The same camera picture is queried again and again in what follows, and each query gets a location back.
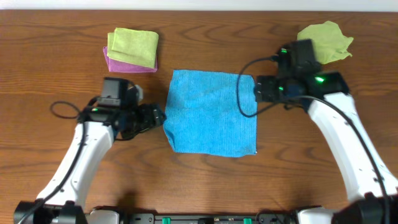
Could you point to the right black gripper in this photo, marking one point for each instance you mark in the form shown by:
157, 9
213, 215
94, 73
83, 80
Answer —
264, 86

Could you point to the folded purple cloth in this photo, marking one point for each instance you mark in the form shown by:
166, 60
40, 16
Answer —
122, 67

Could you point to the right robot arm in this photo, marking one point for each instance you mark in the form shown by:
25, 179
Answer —
370, 187

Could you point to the folded green cloth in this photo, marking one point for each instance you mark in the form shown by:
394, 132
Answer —
137, 47

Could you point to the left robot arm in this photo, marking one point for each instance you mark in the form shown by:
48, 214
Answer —
99, 125

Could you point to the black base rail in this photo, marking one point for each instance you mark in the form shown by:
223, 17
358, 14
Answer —
108, 217

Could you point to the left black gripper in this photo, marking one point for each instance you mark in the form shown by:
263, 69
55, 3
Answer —
154, 115

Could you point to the blue microfiber cloth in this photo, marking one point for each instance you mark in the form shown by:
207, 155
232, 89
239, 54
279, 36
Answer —
210, 113

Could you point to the crumpled yellow-green cloth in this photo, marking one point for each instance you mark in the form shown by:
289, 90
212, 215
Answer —
329, 43

